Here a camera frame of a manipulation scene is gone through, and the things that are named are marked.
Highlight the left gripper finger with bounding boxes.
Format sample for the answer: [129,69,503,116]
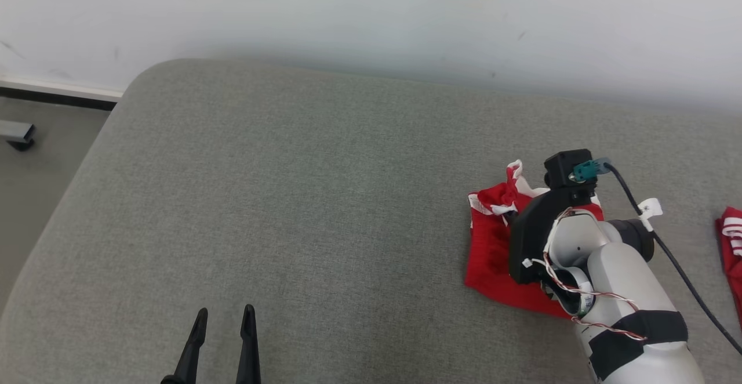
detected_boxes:
[236,305,262,384]
[162,308,209,384]

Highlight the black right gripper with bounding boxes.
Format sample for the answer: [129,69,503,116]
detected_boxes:
[508,189,602,285]

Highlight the red shorts with white stripes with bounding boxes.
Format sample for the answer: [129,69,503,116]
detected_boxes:
[464,160,607,318]

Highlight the red basketball jersey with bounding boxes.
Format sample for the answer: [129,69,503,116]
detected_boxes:
[714,205,742,328]

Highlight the grey fabric sofa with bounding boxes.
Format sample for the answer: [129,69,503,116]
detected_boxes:
[0,58,742,384]

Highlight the grey metal furniture foot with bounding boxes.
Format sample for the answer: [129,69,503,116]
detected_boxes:
[0,119,37,152]

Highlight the thin red white wires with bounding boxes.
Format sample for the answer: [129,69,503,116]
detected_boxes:
[522,209,648,342]

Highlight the white cable label tag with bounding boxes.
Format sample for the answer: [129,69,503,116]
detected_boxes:
[637,198,664,233]

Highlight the wall baseboard strip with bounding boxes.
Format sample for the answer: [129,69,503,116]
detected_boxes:
[0,75,123,111]

